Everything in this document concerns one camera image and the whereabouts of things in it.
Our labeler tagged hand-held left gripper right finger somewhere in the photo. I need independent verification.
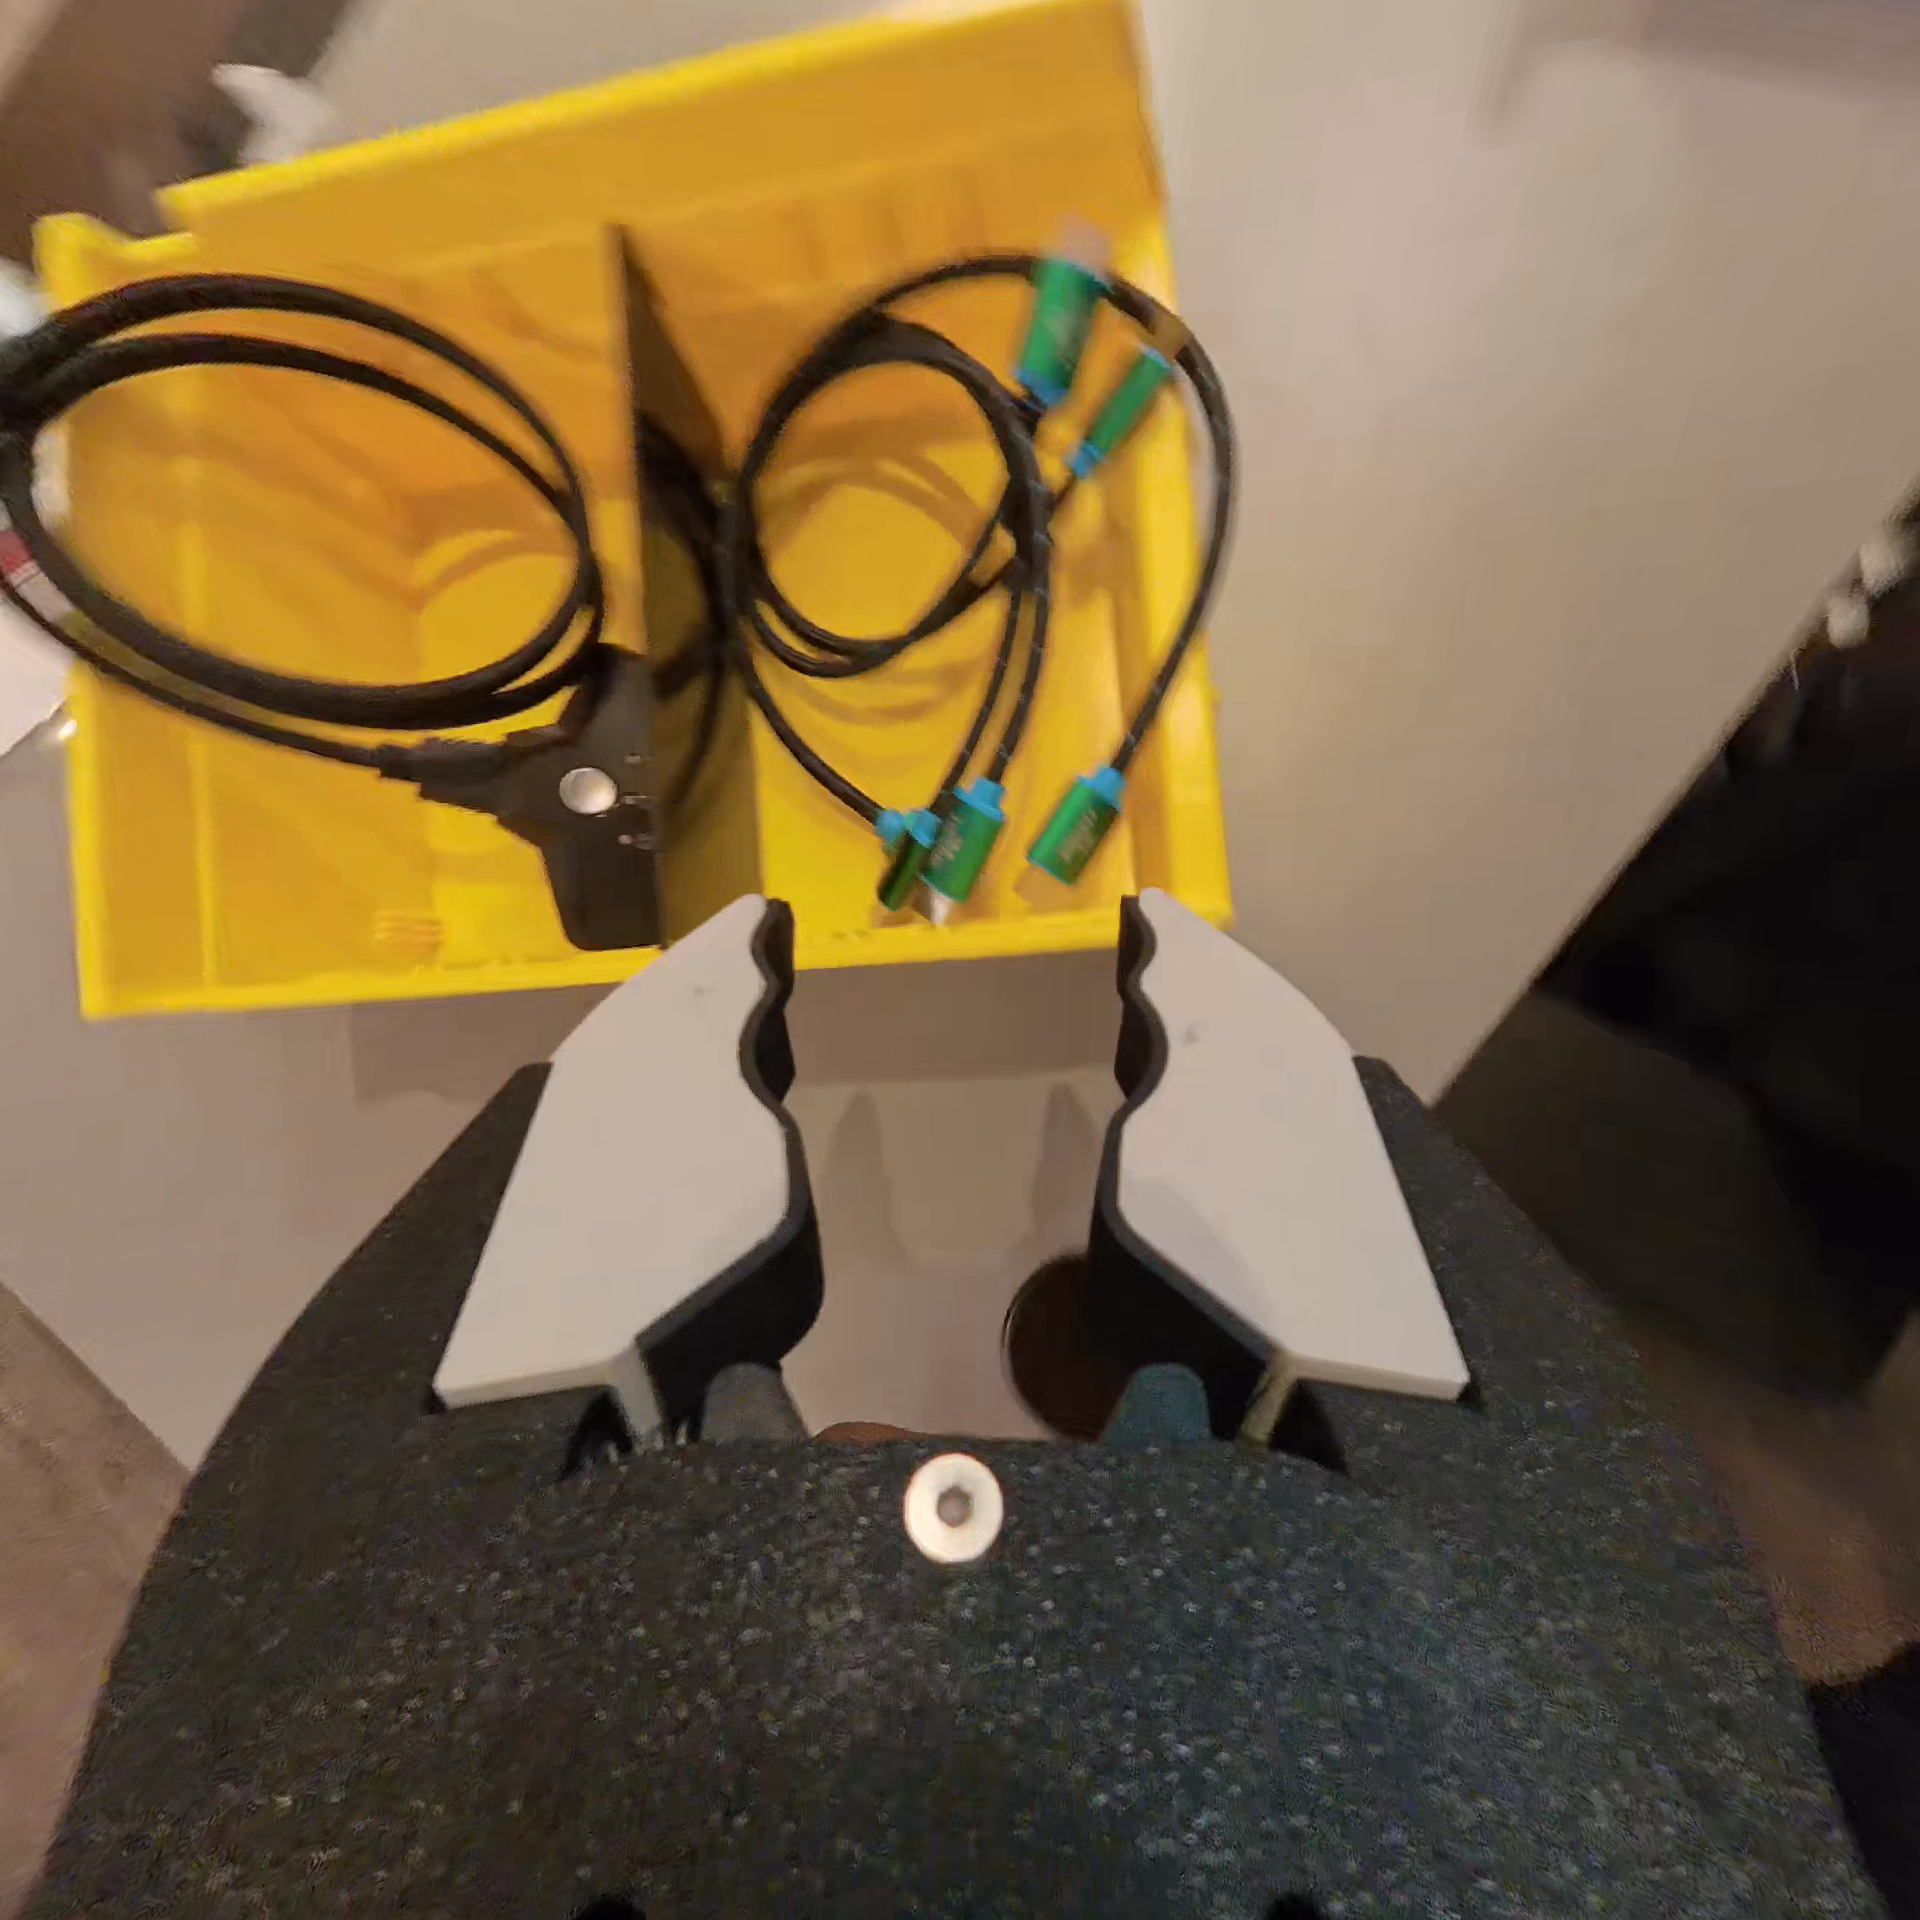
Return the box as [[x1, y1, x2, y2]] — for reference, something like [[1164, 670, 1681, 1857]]
[[1087, 887, 1472, 1443]]

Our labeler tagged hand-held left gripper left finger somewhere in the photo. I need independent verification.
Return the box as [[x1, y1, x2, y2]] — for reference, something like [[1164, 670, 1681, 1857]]
[[432, 896, 827, 1443]]

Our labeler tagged green plug braided cable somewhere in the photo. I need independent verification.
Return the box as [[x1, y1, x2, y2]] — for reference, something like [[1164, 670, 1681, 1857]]
[[727, 246, 1120, 917], [736, 336, 1187, 902], [854, 256, 1244, 888]]

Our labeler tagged black braided cable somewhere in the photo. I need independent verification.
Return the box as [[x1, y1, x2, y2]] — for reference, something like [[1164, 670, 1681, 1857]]
[[0, 270, 608, 789]]

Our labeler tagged yellow plastic bin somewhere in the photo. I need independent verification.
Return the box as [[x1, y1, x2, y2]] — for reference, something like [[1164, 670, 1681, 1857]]
[[30, 0, 1233, 1021]]

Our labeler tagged black bin divider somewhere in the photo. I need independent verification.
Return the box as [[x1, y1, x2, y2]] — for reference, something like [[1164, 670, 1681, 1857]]
[[608, 221, 759, 707]]

